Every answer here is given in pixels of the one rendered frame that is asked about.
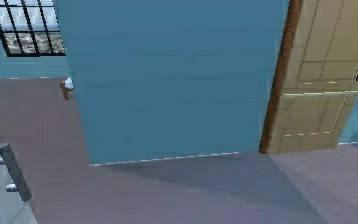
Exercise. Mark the brown and white furniture piece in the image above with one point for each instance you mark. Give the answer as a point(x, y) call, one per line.
point(67, 87)

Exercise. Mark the brown wooden door frame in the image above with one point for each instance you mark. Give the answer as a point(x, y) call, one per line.
point(280, 76)

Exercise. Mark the black framed window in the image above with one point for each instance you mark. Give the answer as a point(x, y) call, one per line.
point(27, 30)

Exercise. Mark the tan wooden room door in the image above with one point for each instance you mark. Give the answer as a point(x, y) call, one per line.
point(315, 83)

